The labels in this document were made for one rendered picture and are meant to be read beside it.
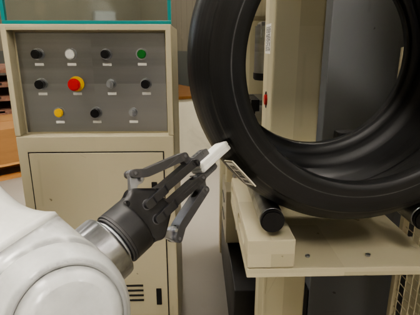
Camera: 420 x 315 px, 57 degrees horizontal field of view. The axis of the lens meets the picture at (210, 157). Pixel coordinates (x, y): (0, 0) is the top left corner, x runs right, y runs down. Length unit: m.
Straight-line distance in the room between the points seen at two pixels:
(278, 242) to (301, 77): 0.47
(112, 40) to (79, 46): 0.12
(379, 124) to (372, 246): 0.29
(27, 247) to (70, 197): 1.19
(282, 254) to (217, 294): 1.34
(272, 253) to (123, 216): 0.33
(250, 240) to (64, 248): 0.48
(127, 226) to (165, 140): 0.90
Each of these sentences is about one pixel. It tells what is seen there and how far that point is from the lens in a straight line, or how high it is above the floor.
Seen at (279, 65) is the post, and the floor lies 1.15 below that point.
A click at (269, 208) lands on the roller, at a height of 0.92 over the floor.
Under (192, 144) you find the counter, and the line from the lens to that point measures 3.85.
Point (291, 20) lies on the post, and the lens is 1.03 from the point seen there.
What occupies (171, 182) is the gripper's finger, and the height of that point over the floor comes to 1.02.
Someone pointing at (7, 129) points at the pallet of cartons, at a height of 0.47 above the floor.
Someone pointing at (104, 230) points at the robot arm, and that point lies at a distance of 0.49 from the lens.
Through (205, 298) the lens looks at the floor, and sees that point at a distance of 2.04.
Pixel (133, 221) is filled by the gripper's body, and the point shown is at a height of 0.99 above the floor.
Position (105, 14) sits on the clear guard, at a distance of 1.40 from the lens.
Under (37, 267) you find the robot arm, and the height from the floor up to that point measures 1.07.
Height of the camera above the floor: 1.20
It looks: 16 degrees down
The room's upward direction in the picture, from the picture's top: straight up
